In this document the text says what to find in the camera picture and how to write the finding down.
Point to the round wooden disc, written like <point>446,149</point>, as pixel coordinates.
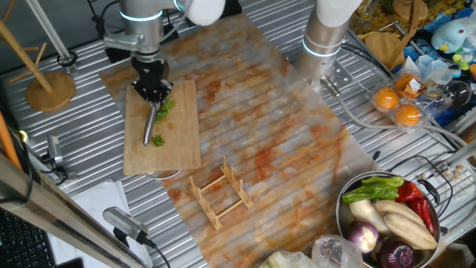
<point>407,9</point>

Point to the blue plush toy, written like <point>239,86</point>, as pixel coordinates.
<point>448,37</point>

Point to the clear plastic bag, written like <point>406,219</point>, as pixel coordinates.
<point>334,253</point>

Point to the bamboo cutting board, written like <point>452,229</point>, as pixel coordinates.
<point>178,149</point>

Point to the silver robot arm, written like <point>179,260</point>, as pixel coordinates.
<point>141,30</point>

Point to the white radish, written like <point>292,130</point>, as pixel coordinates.
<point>366,214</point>

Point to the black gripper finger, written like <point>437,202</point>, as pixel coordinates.
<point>165,91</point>
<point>141,91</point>

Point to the small grey mounted camera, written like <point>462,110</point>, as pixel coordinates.
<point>54,148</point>

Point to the beige sweet potato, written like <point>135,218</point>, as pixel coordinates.
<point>409,232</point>
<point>398,209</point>

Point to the green yellow toy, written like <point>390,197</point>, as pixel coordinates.
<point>461,61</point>

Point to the green chili pepper piece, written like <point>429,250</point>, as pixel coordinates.
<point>158,140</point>

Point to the white paper sheet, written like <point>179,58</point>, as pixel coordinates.
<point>93,201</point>

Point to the wooden dish rack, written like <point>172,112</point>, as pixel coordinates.
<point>208,208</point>

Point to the short green pepper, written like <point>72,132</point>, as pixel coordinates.
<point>383,181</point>

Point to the stainless steel pot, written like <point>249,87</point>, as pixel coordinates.
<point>344,216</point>

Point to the long green pepper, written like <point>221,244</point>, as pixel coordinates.
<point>370,193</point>

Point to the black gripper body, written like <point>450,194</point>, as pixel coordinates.
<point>148,70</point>

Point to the dark red onion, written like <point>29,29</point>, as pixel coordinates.
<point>396,255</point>

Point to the aluminium frame beam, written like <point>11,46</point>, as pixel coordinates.
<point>56,206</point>

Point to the wooden stand with round base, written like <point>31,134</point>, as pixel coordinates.
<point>383,46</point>

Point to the wooden mug tree stand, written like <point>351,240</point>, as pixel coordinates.
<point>50,91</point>

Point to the round glass bowl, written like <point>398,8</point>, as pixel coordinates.
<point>458,93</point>

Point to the clear plastic cup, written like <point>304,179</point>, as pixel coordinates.
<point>433,69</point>

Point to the long red pepper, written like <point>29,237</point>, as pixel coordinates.
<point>424,214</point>

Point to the plastic bag with cabbage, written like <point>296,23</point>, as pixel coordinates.
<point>286,260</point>

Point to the pale purple onion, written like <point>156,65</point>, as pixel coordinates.
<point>361,236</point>

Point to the small black clip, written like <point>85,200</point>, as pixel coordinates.
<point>376,155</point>

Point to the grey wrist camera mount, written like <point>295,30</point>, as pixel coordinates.
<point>119,41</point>

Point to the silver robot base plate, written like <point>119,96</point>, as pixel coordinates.
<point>340,76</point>

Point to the wide red pepper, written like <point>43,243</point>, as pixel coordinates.
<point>408,191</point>

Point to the orange tube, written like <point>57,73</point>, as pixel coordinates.
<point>7,143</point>

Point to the clear plastic fruit container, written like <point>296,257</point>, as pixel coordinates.
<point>427,98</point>

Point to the black keyboard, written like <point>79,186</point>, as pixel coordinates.
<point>22,242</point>

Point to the orange fruit with label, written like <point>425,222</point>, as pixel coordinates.
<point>403,82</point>

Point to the steel kitchen knife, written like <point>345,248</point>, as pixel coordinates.
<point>149,126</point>

